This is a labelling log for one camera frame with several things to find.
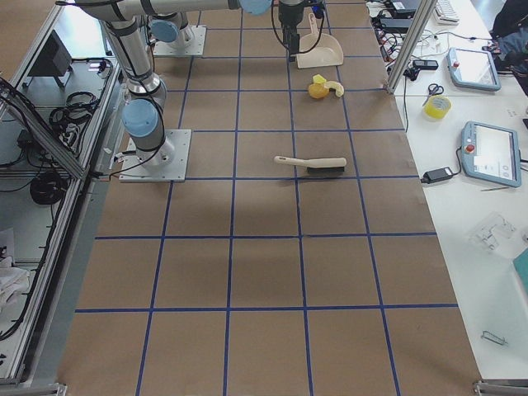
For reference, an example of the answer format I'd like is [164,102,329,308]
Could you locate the clear plastic bag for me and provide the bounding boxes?
[469,212,516,252]

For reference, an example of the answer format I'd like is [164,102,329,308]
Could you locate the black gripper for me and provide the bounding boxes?
[278,0,305,62]

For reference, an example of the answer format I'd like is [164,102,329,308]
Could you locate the far teach pendant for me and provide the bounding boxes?
[446,48,502,92]

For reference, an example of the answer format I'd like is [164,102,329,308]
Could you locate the pale banana peel piece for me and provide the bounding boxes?
[324,81,345,97]

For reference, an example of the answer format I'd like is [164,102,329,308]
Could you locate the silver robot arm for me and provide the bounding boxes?
[145,1,308,61]
[73,1,205,168]

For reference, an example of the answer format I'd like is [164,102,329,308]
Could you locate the black power adapter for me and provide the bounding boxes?
[421,167,454,184]

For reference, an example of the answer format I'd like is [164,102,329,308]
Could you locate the black handled scissors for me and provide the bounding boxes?
[423,82,444,105]

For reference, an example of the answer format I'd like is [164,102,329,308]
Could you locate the black monitor on shelf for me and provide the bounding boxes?
[23,30,73,88]

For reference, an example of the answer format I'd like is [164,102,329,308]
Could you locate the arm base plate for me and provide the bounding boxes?
[153,25,207,58]
[119,130,192,182]

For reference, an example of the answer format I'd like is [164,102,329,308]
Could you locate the yellow sponge piece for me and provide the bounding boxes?
[313,74,327,84]

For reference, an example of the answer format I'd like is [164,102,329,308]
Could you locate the near teach pendant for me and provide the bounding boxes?
[460,121,521,188]

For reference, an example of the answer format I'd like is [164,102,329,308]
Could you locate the teach pendant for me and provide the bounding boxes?
[460,121,521,188]
[446,48,502,92]

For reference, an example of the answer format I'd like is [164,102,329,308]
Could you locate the yellow tape roll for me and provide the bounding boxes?
[422,95,452,120]

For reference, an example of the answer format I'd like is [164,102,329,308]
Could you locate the orange potato toy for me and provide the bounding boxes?
[308,83,329,99]

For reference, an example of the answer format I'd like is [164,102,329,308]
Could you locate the beige hand brush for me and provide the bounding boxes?
[273,155,347,177]

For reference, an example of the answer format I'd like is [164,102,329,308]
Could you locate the aluminium frame post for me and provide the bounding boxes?
[385,0,436,94]

